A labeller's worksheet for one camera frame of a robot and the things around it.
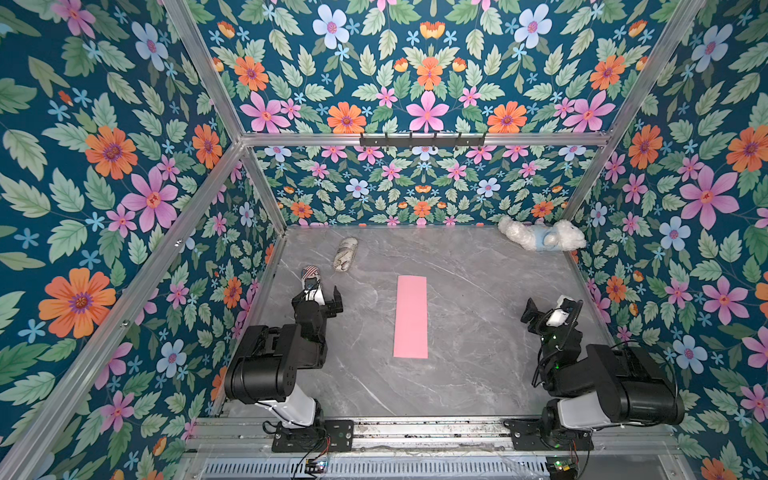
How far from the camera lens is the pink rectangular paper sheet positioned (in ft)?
2.96

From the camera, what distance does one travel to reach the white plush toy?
105cm

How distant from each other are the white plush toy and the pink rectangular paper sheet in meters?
0.37
